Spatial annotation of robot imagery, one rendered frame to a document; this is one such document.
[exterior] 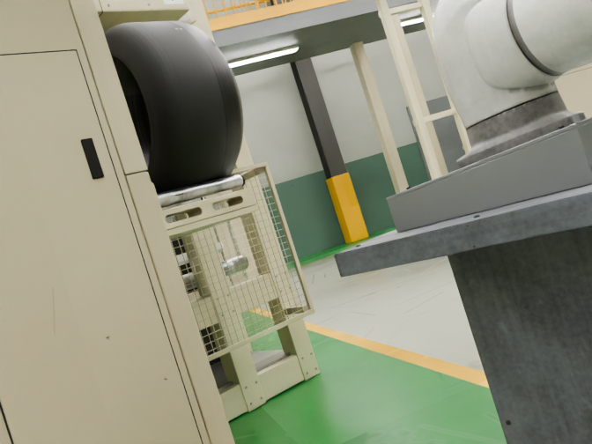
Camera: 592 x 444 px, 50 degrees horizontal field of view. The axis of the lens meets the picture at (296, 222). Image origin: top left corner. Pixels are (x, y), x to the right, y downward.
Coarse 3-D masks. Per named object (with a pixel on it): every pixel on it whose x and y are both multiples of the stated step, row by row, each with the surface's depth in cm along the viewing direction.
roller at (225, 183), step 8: (232, 176) 205; (240, 176) 207; (200, 184) 197; (208, 184) 199; (216, 184) 200; (224, 184) 202; (232, 184) 204; (240, 184) 207; (160, 192) 189; (168, 192) 190; (176, 192) 191; (184, 192) 193; (192, 192) 194; (200, 192) 196; (208, 192) 198; (216, 192) 201; (160, 200) 187; (168, 200) 189; (176, 200) 191; (184, 200) 193
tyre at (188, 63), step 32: (128, 32) 190; (160, 32) 190; (192, 32) 197; (128, 64) 187; (160, 64) 182; (192, 64) 187; (224, 64) 195; (128, 96) 232; (160, 96) 182; (192, 96) 185; (224, 96) 192; (160, 128) 184; (192, 128) 185; (224, 128) 193; (160, 160) 188; (192, 160) 190; (224, 160) 199
